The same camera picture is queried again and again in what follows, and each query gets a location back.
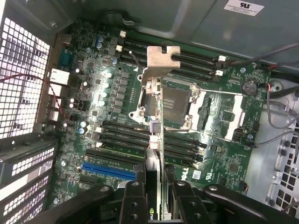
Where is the metal drive cage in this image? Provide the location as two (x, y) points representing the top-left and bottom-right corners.
(247, 79), (299, 213)

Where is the silver port block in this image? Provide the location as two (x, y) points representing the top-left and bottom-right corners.
(47, 84), (63, 98)
(49, 68), (71, 86)
(46, 97), (62, 110)
(45, 110), (59, 122)

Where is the grey wire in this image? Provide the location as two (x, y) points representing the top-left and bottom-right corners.
(265, 90), (299, 130)
(253, 130), (299, 147)

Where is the white label sticker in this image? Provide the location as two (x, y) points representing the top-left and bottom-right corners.
(223, 0), (265, 16)

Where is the blue serial port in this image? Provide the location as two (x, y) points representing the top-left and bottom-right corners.
(58, 48), (73, 69)

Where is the open PC case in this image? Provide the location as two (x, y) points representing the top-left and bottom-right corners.
(0, 0), (299, 224)

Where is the CPU socket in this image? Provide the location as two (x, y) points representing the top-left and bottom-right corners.
(128, 73), (201, 133)

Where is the blue expansion slot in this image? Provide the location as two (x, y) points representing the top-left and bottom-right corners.
(81, 161), (138, 182)

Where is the thin locking lever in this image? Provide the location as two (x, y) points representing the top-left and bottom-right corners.
(128, 50), (142, 68)

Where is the short black expansion slot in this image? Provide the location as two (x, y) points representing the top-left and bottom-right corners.
(78, 179), (99, 190)

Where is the dark thin cable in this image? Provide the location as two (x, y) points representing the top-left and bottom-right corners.
(223, 41), (299, 69)

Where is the long black expansion slot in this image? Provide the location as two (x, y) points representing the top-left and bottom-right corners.
(84, 148), (146, 165)

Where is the coin cell battery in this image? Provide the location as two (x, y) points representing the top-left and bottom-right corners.
(241, 78), (258, 96)

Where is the green motherboard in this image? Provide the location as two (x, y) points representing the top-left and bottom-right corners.
(50, 20), (271, 210)

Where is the metal socket cover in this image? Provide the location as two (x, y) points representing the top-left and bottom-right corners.
(186, 85), (247, 142)

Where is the red black twisted wire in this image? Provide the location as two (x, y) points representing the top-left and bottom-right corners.
(0, 72), (72, 120)

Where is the thick black cable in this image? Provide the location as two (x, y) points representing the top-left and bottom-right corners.
(268, 85), (299, 100)

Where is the RAM slot with black clips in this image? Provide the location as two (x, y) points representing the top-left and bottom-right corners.
(117, 38), (224, 70)
(101, 119), (206, 149)
(99, 133), (204, 161)
(118, 53), (220, 85)

